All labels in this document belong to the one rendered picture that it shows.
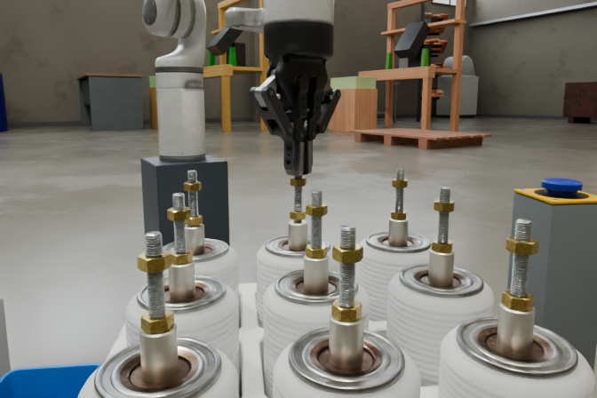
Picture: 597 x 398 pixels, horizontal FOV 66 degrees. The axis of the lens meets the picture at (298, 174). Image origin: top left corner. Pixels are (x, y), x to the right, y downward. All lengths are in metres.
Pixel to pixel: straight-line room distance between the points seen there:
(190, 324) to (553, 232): 0.38
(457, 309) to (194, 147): 0.64
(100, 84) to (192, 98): 6.20
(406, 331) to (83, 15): 8.62
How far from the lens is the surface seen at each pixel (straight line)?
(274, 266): 0.51
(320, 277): 0.42
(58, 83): 8.75
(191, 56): 0.93
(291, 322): 0.40
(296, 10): 0.48
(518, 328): 0.35
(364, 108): 6.39
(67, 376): 0.63
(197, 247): 0.53
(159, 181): 0.89
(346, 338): 0.31
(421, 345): 0.44
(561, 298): 0.59
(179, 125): 0.92
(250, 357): 0.47
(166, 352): 0.31
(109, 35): 8.90
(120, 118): 7.14
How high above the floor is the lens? 0.42
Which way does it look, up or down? 9 degrees down
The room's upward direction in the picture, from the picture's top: straight up
